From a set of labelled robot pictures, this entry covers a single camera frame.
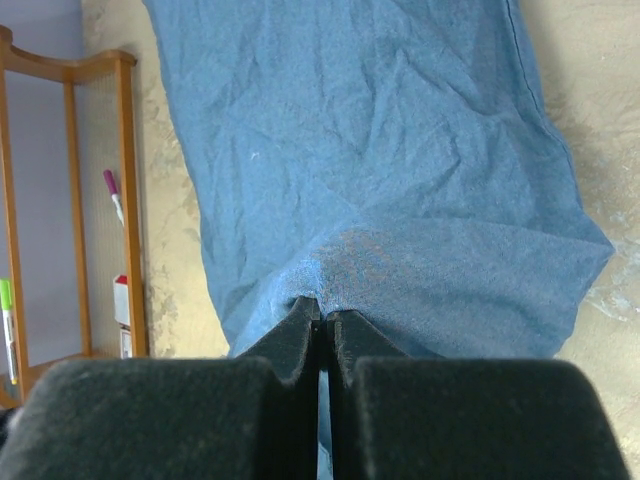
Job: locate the green capped marker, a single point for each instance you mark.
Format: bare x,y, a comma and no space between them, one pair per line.
8,327

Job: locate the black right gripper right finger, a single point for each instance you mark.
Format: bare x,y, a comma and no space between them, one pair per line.
397,417

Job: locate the blue pillowcase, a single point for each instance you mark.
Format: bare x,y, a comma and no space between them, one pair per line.
392,158

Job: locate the orange wooden tiered rack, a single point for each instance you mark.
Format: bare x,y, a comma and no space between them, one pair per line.
63,122

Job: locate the red white small box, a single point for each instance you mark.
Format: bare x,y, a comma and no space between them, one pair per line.
121,315

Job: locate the magenta capped marker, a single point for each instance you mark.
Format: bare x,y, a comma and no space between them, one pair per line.
114,194

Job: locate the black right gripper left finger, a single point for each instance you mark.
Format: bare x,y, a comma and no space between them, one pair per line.
250,417

